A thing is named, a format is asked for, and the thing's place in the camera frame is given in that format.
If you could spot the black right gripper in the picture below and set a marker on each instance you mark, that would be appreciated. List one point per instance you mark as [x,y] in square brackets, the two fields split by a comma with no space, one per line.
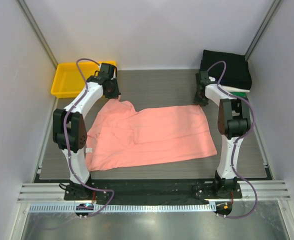
[199,95]

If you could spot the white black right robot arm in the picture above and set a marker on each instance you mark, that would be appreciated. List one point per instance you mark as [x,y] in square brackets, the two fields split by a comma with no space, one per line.
[233,122]

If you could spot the pink t shirt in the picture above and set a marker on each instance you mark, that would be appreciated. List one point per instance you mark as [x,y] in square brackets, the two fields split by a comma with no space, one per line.
[122,137]

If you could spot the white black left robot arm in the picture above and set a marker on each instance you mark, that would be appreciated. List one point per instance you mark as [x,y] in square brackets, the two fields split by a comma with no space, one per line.
[69,129]

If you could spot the black folded t shirt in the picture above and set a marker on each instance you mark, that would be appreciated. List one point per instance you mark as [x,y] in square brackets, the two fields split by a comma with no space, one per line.
[237,73]

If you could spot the white slotted cable duct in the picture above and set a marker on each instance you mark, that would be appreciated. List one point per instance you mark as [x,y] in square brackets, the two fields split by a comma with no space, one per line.
[92,208]

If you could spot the white folded t shirt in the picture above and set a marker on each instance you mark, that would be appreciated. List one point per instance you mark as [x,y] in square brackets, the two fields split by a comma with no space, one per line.
[235,90]

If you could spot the yellow plastic tray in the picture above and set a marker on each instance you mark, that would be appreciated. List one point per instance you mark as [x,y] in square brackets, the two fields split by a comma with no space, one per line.
[68,82]

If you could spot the green folded t shirt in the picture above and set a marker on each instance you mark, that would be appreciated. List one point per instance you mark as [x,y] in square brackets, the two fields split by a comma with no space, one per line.
[240,94]

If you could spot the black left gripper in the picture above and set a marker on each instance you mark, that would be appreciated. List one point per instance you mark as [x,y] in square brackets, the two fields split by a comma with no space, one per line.
[114,90]

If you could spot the aluminium frame rail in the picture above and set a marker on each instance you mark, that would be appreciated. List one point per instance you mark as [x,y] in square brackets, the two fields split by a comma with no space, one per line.
[266,190]

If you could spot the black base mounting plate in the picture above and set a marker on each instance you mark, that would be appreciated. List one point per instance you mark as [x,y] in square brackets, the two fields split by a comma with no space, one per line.
[151,192]

